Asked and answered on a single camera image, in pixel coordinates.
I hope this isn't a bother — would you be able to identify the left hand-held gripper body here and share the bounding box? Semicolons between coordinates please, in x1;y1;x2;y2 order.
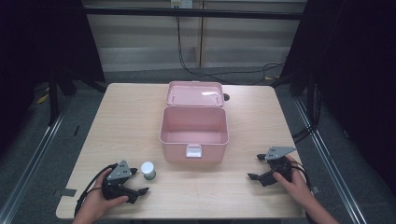
101;160;140;205

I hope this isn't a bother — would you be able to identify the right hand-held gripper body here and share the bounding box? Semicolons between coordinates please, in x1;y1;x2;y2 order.
257;146;297;188

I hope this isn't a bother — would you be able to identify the small jar with white lid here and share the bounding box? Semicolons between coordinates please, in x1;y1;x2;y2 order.
140;161;158;181

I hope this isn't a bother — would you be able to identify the pink plastic storage box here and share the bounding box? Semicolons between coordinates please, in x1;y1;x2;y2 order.
159;80;231;164

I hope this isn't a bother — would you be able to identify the person's left hand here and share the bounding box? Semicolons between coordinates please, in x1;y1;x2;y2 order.
79;168;130;219

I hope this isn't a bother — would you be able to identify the person's right hand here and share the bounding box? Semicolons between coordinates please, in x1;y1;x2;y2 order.
273;154;316;207

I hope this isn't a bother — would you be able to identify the yellow floor tape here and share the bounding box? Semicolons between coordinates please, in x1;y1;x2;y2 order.
35;92;50;105

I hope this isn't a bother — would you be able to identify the black curtain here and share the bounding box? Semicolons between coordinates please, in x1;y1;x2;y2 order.
0;0;106;158
279;0;396;195

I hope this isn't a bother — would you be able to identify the black cable bundle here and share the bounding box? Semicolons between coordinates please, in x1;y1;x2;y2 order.
291;83;323;145

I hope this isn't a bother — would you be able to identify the right hand-held gripper cable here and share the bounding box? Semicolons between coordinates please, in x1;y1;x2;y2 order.
289;160;317;224

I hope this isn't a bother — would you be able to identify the hand-held gripper cable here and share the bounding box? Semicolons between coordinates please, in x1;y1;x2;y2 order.
73;163;120;217
289;160;317;224

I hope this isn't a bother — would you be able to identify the left hand-held gripper cable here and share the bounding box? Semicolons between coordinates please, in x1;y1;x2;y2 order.
73;163;120;217

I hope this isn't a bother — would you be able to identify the metal floor rail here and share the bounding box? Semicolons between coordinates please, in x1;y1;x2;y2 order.
0;101;70;224
293;96;373;224

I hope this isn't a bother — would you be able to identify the black frame post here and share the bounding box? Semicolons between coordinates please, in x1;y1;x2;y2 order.
48;69;61;127

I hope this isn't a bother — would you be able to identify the long black wall cable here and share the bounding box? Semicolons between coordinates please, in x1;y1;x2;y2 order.
176;15;286;86

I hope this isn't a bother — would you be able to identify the black horizontal frame bar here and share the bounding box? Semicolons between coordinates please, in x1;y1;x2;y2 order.
83;7;305;21

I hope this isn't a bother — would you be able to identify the white wall socket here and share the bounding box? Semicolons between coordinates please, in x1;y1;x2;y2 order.
170;0;194;9

